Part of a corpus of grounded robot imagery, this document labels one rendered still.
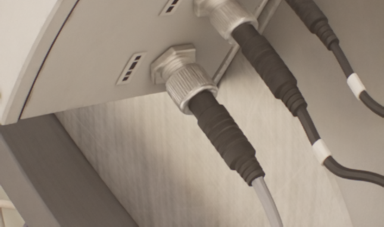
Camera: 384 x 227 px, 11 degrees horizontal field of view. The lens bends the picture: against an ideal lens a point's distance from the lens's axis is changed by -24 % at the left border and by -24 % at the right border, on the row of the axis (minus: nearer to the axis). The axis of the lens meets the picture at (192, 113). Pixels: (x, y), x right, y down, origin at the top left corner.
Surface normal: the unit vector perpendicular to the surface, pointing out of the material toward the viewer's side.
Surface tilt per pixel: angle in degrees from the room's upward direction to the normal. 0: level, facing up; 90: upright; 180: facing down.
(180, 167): 90
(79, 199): 40
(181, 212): 90
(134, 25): 132
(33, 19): 90
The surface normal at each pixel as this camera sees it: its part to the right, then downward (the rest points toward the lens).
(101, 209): 0.42, -0.69
